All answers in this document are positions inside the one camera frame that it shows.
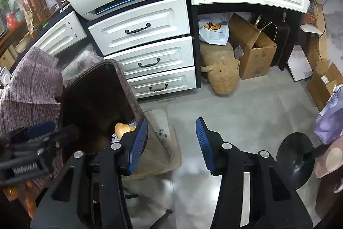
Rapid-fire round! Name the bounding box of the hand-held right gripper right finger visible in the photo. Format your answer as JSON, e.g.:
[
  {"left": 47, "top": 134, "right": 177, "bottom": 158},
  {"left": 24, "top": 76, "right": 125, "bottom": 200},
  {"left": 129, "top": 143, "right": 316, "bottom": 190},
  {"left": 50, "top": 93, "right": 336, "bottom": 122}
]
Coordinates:
[{"left": 195, "top": 118, "right": 314, "bottom": 229}]

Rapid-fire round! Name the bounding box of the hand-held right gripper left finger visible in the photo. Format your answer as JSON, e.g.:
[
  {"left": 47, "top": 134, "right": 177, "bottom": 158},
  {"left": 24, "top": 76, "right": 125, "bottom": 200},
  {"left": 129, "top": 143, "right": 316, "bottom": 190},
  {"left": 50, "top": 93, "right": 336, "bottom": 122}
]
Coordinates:
[{"left": 30, "top": 118, "right": 149, "bottom": 229}]

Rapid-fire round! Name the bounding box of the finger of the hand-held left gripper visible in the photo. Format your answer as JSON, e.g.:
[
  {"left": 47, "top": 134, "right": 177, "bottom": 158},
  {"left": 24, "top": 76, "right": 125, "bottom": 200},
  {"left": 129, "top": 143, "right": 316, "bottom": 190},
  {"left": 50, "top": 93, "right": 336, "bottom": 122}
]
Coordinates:
[
  {"left": 0, "top": 121, "right": 56, "bottom": 149},
  {"left": 38, "top": 124, "right": 79, "bottom": 150}
]

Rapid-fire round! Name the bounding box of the orange peel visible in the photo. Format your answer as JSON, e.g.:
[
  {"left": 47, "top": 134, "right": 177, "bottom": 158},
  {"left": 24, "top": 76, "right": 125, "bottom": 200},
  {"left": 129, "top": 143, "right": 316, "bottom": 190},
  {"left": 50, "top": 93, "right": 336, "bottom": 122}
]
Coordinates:
[{"left": 115, "top": 122, "right": 134, "bottom": 140}]

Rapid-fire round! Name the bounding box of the dark brown trash bin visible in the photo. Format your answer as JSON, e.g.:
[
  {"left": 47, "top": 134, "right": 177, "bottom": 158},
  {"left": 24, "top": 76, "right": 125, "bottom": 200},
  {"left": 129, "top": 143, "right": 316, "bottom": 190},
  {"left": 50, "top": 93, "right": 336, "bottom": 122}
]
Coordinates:
[{"left": 59, "top": 59, "right": 172, "bottom": 178}]

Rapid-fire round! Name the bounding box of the tan plush toy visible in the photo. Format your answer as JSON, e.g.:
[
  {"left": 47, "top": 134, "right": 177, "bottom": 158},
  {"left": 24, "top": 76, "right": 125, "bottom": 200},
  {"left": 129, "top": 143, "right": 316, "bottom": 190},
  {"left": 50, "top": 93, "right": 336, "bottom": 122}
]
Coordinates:
[{"left": 201, "top": 41, "right": 242, "bottom": 97}]

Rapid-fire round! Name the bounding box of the black stool base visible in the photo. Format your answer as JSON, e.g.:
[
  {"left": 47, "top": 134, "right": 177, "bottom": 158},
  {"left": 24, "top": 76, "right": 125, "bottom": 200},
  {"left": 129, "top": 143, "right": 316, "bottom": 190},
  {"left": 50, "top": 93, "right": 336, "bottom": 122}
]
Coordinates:
[{"left": 276, "top": 132, "right": 330, "bottom": 190}]

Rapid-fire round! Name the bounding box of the white three-drawer cabinet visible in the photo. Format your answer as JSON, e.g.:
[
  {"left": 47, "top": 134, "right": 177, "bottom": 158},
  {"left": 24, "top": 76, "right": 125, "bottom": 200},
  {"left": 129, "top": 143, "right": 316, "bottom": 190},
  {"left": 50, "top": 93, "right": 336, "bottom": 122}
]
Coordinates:
[{"left": 88, "top": 0, "right": 197, "bottom": 99}]

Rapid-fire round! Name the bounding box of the open cardboard box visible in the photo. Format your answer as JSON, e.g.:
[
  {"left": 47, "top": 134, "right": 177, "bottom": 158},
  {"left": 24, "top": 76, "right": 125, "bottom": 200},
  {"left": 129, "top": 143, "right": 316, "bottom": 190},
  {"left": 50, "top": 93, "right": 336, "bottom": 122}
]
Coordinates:
[
  {"left": 307, "top": 59, "right": 343, "bottom": 111},
  {"left": 228, "top": 13, "right": 278, "bottom": 80}
]

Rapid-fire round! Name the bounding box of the white bag with orange print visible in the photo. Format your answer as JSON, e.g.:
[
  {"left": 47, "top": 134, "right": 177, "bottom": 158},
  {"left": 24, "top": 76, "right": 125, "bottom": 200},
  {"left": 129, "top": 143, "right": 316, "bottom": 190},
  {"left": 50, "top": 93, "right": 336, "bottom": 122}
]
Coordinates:
[{"left": 198, "top": 18, "right": 229, "bottom": 46}]

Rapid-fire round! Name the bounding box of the white flat board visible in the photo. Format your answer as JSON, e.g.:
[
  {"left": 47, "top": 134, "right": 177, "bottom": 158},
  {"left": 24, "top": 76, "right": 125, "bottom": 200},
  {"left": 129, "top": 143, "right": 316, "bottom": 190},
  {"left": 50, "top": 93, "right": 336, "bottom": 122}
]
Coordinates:
[{"left": 287, "top": 45, "right": 314, "bottom": 82}]

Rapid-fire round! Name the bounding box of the purple patterned clothing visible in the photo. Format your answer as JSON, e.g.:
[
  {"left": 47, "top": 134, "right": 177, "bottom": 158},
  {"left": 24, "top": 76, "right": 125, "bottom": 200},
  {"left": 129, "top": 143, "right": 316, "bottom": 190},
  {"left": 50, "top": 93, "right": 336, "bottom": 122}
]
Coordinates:
[{"left": 314, "top": 85, "right": 343, "bottom": 179}]

